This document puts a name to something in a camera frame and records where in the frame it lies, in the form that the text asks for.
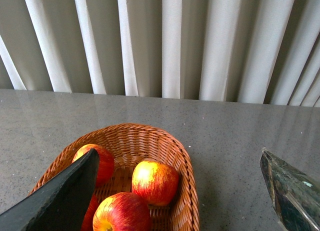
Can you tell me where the red yellow apple basket centre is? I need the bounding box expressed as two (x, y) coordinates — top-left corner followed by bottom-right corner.
(131, 160), (180, 207)

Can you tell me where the red apple back left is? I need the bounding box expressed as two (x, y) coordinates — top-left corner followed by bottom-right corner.
(72, 143), (115, 188)

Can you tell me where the left brown wicker basket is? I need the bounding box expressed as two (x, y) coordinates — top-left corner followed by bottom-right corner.
(32, 123), (200, 231)

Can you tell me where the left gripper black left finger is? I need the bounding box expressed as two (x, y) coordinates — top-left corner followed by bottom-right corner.
(0, 148), (100, 231)

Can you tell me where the white pleated curtain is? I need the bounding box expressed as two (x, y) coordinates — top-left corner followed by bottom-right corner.
(0, 0), (320, 107)

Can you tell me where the left gripper worn right finger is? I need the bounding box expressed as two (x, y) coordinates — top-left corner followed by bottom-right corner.
(260, 147), (320, 231)

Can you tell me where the red apple basket front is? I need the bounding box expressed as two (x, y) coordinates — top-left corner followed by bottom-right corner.
(92, 192), (152, 231)

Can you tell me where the red apple hidden behind finger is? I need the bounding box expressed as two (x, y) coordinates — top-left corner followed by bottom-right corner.
(80, 194), (99, 231)

